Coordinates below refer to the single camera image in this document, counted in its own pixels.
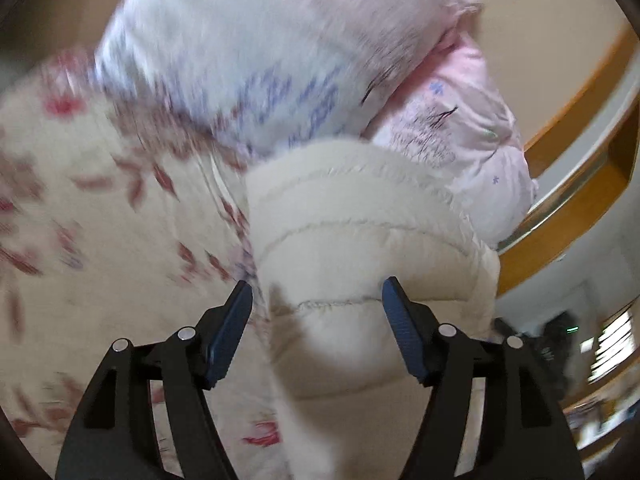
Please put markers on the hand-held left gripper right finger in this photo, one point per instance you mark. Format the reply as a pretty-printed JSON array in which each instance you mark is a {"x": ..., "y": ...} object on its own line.
[{"x": 406, "y": 332}]

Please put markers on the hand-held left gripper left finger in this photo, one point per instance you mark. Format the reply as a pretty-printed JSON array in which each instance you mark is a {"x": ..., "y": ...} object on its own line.
[{"x": 227, "y": 335}]

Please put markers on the beige quilted down jacket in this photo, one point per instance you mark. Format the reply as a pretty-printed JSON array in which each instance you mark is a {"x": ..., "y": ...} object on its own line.
[{"x": 350, "y": 220}]

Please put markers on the bright window with blinds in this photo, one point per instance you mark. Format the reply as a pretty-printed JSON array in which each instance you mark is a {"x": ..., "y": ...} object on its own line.
[{"x": 617, "y": 345}]

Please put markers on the wooden framed glass window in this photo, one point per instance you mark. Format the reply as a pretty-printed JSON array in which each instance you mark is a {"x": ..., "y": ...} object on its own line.
[{"x": 527, "y": 266}]

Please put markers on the floral bedspread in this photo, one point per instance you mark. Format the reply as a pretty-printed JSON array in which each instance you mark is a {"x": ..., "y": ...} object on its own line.
[{"x": 100, "y": 220}]

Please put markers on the pink floral pillow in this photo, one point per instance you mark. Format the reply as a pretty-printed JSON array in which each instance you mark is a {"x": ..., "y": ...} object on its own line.
[{"x": 475, "y": 125}]

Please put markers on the white pillow with blue flowers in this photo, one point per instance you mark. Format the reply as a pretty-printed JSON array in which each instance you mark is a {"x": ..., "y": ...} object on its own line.
[{"x": 240, "y": 50}]

